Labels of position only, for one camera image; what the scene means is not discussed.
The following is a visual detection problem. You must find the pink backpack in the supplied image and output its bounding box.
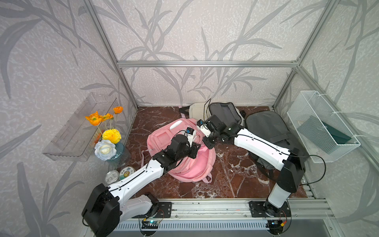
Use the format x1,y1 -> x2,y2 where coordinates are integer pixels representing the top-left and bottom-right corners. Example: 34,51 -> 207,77
147,118 -> 216,183

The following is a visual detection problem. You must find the grey fabric backpack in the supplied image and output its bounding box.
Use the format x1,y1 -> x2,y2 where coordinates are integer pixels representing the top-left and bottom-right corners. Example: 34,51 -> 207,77
245,110 -> 306,178

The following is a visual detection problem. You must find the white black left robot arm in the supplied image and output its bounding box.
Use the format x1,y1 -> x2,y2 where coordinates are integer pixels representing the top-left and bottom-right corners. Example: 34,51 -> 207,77
82,134 -> 201,237

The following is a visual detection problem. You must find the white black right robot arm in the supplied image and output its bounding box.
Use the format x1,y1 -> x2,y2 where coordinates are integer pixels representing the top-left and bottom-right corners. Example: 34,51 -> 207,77
196,115 -> 306,209

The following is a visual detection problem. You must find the teal glass vase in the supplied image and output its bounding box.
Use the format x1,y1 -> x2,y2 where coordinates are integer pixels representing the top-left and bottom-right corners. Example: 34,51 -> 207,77
107,142 -> 131,168

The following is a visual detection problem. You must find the green labelled tin can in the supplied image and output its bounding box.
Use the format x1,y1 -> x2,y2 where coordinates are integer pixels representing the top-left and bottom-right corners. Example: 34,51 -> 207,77
119,166 -> 135,180

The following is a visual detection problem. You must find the yellow artificial flower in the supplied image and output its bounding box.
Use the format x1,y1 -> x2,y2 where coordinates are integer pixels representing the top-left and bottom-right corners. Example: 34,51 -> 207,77
102,129 -> 122,144

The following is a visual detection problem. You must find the small orange artificial flower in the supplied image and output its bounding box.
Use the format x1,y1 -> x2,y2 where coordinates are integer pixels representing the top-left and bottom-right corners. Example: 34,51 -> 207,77
113,106 -> 123,115

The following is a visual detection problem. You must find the silver tin can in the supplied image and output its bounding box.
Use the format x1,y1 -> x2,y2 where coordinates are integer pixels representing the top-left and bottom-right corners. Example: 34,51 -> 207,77
105,170 -> 119,185

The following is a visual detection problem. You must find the white artificial rose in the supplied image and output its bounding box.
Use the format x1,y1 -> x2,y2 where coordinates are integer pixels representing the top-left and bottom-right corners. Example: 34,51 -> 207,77
94,140 -> 116,161

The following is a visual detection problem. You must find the left controller circuit board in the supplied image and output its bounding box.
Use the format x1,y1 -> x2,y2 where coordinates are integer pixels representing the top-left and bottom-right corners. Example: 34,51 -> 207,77
141,218 -> 163,230

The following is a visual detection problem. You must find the controller circuit board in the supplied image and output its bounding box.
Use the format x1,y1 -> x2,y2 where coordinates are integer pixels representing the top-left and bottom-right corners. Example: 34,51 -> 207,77
141,218 -> 163,230
266,220 -> 286,236

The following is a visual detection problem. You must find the orange artificial poppy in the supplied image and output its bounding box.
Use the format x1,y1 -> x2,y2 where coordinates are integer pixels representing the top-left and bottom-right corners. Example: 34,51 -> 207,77
85,111 -> 103,126

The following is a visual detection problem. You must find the green book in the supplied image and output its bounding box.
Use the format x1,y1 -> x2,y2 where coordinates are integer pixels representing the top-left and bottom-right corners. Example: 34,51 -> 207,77
298,116 -> 351,145

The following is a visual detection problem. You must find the clear plastic shelf tray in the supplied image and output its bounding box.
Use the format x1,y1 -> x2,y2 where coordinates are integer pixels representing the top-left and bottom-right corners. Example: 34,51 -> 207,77
42,93 -> 118,162

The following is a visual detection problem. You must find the right controller circuit board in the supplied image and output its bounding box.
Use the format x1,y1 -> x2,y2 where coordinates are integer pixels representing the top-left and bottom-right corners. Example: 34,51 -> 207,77
266,220 -> 286,236

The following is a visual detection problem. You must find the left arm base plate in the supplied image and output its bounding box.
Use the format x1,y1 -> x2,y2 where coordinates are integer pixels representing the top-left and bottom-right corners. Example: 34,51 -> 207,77
142,202 -> 172,219

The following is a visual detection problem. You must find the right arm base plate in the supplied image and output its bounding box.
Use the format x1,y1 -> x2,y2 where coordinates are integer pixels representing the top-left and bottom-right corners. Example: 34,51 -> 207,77
249,201 -> 292,218

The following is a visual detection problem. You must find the white wire mesh basket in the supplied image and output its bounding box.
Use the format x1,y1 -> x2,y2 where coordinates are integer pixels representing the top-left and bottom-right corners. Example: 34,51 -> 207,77
287,90 -> 361,163

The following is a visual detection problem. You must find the aluminium mounting rail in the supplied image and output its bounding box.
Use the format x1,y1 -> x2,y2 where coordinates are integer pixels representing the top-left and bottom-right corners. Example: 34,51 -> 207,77
157,198 -> 335,221

